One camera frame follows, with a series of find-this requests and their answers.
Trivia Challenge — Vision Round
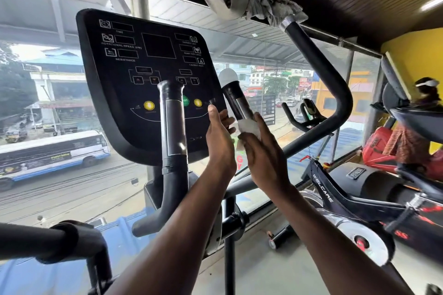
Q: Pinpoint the person's left hand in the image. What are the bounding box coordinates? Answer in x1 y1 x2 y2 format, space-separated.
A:
206 105 238 181

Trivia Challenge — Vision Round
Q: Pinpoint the person's right hand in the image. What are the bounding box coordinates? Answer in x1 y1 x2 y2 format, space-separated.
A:
238 114 293 197

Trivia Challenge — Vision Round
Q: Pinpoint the white tissue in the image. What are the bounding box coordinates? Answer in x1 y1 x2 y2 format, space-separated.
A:
238 118 262 140

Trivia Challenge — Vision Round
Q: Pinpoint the person's left forearm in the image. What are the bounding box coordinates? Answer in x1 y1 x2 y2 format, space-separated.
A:
105 167 238 295

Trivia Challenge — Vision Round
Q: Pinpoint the person's right forearm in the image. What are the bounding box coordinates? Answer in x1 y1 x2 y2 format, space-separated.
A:
258 184 416 295

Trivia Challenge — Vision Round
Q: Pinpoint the black spin bike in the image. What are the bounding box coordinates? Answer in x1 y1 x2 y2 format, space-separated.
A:
268 98 443 268

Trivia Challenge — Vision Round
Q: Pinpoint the grey elliptical mast cover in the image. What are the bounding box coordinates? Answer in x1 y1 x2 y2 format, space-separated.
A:
144 170 222 257

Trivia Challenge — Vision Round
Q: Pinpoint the black elliptical console panel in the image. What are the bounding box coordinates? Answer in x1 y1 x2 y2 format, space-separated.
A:
76 9 227 167

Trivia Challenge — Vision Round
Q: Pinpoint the white and blue bus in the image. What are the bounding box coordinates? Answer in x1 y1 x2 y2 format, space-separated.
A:
0 130 111 192

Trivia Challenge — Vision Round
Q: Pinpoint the yellow auto rickshaw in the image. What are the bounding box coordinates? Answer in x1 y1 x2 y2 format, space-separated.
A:
5 127 28 143

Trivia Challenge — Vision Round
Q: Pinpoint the ceiling strip light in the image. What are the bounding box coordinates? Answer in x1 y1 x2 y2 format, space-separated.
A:
420 0 443 12

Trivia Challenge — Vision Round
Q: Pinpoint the black handle with white cap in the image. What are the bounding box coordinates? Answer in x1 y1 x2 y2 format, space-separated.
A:
218 68 257 127

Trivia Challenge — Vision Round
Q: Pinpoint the black fixed handle with sensor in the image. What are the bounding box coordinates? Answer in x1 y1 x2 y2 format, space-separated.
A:
132 80 190 238

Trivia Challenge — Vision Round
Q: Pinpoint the black curved swing handlebar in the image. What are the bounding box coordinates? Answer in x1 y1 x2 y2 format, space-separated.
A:
224 15 354 199

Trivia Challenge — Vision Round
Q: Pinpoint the black elliptical upright post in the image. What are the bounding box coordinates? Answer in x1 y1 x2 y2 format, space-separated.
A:
221 196 250 295

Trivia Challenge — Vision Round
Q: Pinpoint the black swing handlebar with joint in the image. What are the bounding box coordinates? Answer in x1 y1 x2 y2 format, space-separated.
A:
0 220 115 295

